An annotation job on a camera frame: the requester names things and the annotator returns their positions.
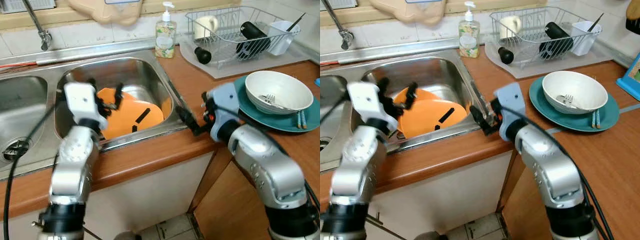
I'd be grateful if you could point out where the orange plate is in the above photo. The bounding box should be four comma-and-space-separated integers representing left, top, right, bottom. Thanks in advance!
398, 99, 469, 140
99, 99, 166, 141
96, 87, 136, 107
394, 87, 443, 107

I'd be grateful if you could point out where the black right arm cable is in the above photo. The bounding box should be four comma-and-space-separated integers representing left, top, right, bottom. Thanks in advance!
215, 104, 321, 213
502, 106, 612, 240

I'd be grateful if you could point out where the wooden cabinet door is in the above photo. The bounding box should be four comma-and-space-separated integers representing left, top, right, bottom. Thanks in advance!
501, 162, 557, 240
192, 159, 273, 240

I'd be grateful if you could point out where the black round cap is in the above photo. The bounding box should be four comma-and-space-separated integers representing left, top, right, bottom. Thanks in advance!
497, 46, 515, 65
193, 45, 213, 65

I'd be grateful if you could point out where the black flask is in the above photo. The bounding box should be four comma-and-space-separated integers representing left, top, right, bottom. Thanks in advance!
538, 21, 575, 61
235, 20, 272, 61

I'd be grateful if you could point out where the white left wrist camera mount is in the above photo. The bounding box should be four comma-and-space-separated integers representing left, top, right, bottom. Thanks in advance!
346, 81, 390, 126
63, 82, 109, 124

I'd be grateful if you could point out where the wooden window frame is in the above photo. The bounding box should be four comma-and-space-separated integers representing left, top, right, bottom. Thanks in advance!
320, 0, 551, 28
0, 0, 321, 32

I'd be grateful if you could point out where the dark hanging brush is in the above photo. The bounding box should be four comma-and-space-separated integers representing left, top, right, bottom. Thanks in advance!
624, 0, 640, 34

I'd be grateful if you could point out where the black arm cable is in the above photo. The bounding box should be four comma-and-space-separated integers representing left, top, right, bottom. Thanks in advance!
502, 106, 612, 240
320, 94, 352, 127
2, 97, 68, 240
215, 104, 321, 213

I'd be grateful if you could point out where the wire dish rack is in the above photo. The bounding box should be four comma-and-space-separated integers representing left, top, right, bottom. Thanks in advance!
488, 5, 604, 69
184, 5, 302, 64

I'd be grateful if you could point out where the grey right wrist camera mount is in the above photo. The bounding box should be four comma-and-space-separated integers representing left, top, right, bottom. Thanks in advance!
494, 82, 527, 142
207, 82, 242, 142

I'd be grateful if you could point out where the white cabinet door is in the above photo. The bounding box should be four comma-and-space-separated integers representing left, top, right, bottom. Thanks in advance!
0, 151, 217, 240
364, 150, 516, 240

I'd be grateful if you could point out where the stainless steel double sink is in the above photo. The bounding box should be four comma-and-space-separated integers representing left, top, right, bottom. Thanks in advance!
320, 37, 501, 173
0, 37, 202, 177

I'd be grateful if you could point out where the metal sink drain strainer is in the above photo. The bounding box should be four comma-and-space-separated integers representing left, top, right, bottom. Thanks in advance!
2, 139, 29, 162

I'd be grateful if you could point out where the metal faucet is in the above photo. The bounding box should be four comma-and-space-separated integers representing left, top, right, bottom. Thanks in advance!
322, 0, 356, 51
22, 0, 54, 52

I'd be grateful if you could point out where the floral soap pump bottle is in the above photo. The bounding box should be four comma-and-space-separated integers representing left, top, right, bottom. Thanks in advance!
154, 1, 177, 60
458, 1, 481, 59

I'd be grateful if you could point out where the dark utensil handle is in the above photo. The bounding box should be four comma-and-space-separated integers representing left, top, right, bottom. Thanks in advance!
587, 12, 605, 32
285, 12, 307, 32

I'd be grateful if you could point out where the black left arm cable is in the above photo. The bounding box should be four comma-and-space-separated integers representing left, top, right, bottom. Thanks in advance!
2, 97, 68, 240
320, 94, 352, 127

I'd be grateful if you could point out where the white ceramic bowl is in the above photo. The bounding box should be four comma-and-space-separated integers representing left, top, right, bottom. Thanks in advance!
244, 70, 315, 115
542, 70, 610, 115

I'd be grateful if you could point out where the metal fork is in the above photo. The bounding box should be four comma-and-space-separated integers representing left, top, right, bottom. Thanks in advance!
555, 93, 596, 112
258, 93, 301, 112

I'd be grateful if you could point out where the teal plate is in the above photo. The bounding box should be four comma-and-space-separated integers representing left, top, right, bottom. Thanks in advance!
233, 74, 321, 134
528, 75, 621, 133

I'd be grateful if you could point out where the grey drain tray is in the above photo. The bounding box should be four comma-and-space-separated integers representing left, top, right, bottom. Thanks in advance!
178, 39, 321, 80
483, 41, 617, 80

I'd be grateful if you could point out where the cream mug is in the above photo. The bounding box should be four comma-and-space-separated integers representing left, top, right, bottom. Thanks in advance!
193, 14, 220, 41
498, 14, 523, 41

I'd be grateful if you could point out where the white utensil holder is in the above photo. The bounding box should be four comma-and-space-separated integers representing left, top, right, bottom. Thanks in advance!
569, 20, 603, 57
267, 19, 301, 56

